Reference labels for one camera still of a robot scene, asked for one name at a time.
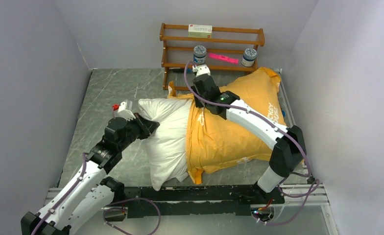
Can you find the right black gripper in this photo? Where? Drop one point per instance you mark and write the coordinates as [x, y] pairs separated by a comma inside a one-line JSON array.
[[199, 102]]

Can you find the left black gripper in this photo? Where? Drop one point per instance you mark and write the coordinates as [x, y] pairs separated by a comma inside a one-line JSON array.
[[147, 127]]

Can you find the white pillow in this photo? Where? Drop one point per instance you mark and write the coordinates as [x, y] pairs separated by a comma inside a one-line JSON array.
[[166, 147]]

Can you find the orange Mickey Mouse pillowcase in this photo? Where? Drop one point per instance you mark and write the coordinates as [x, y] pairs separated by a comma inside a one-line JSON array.
[[213, 143]]

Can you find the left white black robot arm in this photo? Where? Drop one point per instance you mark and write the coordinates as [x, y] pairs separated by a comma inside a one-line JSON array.
[[91, 188]]

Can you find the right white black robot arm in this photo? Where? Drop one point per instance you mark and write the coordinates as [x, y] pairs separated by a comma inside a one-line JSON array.
[[287, 144]]

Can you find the black blue marker pen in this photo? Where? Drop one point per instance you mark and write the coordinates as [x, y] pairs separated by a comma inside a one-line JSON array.
[[178, 70]]

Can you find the left blue white jar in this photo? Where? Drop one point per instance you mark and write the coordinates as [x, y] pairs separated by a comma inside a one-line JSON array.
[[199, 54]]

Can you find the blue white jar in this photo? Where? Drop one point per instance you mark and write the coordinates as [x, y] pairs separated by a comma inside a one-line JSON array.
[[249, 56], [199, 54]]

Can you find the pink plastic strip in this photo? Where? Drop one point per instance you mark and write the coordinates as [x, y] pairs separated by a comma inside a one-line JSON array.
[[223, 58]]

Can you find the wooden three-tier shelf rack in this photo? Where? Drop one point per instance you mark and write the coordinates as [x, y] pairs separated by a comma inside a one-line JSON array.
[[231, 42]]

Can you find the right blue white jar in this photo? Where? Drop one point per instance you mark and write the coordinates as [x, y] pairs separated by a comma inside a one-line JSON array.
[[249, 56]]

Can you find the white green cardboard box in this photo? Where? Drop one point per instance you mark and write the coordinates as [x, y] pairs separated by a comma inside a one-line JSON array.
[[199, 31]]

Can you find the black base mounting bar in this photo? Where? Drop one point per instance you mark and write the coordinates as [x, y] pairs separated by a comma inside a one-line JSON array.
[[240, 200]]

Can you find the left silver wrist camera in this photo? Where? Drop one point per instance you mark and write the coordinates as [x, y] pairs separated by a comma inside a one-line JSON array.
[[123, 110]]

